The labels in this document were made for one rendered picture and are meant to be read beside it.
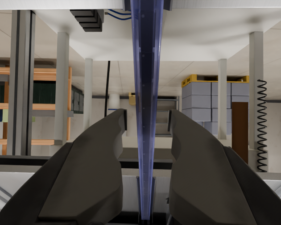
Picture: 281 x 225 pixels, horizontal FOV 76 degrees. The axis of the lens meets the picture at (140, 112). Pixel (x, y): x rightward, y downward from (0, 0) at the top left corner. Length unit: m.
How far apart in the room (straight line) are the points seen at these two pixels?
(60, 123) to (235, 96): 3.84
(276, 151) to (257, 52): 9.86
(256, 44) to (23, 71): 0.70
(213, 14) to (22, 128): 0.59
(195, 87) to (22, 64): 3.55
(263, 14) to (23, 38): 0.64
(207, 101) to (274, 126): 6.71
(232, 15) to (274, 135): 9.86
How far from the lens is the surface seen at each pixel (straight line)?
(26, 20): 0.61
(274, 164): 10.53
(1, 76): 3.68
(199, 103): 3.88
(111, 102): 7.24
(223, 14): 0.60
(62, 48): 0.70
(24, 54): 0.58
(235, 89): 4.23
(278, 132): 10.49
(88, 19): 0.48
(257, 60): 0.71
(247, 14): 0.63
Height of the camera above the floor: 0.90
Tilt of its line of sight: 2 degrees down
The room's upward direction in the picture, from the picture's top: 179 degrees counter-clockwise
